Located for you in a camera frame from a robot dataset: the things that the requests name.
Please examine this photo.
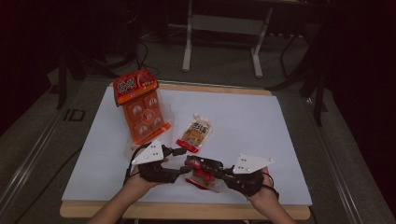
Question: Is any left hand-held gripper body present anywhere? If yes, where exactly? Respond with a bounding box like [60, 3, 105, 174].
[131, 139, 182, 185]

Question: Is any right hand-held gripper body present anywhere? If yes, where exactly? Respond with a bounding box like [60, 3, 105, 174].
[221, 153, 276, 198]

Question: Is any red clear snack packet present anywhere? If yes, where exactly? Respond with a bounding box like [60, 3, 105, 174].
[184, 167, 222, 194]

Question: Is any pale spouted pouch red base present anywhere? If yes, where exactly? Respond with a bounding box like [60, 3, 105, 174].
[176, 113, 214, 154]

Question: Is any clear plastic container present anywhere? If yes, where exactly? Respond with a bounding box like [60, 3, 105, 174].
[123, 101, 176, 158]

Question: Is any long orange snack packet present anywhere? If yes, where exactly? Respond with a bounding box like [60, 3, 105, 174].
[112, 68, 173, 146]

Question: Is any person's left hand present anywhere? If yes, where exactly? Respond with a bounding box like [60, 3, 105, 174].
[123, 169, 163, 197]

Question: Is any person's right hand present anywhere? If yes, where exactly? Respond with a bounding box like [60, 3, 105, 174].
[248, 167, 280, 206]

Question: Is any light wooden table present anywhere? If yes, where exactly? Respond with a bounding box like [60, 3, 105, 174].
[59, 81, 312, 220]

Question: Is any white table mat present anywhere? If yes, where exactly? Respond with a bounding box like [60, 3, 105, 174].
[61, 86, 313, 206]

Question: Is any black tripod stand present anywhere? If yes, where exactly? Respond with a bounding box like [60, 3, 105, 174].
[265, 27, 330, 127]

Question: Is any white-framed desk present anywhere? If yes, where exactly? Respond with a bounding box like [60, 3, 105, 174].
[181, 0, 312, 78]

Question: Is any black power strip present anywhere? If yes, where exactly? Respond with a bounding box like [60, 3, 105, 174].
[268, 31, 305, 40]

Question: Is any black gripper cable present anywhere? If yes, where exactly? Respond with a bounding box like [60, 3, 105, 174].
[262, 172, 280, 200]
[123, 142, 151, 186]

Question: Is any metal floor rail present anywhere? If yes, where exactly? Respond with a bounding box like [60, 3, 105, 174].
[0, 108, 64, 216]
[304, 97, 367, 224]

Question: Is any tangle of black floor cables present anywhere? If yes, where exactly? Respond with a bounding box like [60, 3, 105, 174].
[78, 40, 162, 80]

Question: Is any black floor socket frame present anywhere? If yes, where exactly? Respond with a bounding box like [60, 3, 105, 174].
[64, 108, 87, 122]

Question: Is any thin black floor cable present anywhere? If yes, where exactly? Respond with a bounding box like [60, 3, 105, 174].
[13, 147, 82, 224]

